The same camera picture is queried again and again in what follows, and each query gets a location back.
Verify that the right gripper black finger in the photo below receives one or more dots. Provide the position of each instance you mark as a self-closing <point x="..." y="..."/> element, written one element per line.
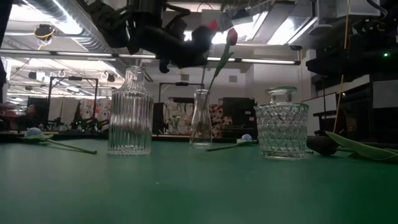
<point x="320" y="63"/>

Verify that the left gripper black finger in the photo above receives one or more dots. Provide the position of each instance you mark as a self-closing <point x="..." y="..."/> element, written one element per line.
<point x="200" y="46"/>

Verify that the black tulip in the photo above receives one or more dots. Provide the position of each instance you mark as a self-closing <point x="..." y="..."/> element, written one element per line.
<point x="321" y="145"/>

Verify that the ribbed glass vase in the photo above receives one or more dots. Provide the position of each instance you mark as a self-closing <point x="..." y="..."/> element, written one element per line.
<point x="130" y="118"/>

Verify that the white blue-tipped tulip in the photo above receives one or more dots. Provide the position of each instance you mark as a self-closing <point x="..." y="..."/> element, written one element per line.
<point x="246" y="137"/>
<point x="33" y="132"/>

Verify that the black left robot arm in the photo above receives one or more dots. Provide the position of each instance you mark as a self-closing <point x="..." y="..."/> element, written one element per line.
<point x="109" y="21"/>

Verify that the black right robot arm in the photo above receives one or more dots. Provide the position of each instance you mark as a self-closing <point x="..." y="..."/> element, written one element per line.
<point x="382" y="37"/>

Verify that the diamond-cut glass vase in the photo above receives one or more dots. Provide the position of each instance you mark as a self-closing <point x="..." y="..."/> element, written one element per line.
<point x="281" y="130"/>

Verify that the slim glass bottle vase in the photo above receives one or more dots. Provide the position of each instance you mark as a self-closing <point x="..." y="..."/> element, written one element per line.
<point x="201" y="130"/>

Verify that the floral fabric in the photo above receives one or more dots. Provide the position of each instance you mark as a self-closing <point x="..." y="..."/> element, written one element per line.
<point x="217" y="118"/>

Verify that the black cabinet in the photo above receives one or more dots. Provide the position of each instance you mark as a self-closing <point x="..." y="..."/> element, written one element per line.
<point x="239" y="115"/>

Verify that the overhead LED light bar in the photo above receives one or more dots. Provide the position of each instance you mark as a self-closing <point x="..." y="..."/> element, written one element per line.
<point x="77" y="53"/>

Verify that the background black robot arms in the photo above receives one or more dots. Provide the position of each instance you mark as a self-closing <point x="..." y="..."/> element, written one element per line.
<point x="90" y="124"/>

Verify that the black monitor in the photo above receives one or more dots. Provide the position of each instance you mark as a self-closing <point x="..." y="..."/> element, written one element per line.
<point x="43" y="104"/>

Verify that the green table mat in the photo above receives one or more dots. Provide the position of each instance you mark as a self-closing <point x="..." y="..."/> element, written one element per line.
<point x="248" y="193"/>

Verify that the person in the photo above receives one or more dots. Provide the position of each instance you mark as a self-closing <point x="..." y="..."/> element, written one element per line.
<point x="31" y="115"/>

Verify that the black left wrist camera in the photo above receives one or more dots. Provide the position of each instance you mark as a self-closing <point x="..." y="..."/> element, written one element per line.
<point x="164" y="65"/>

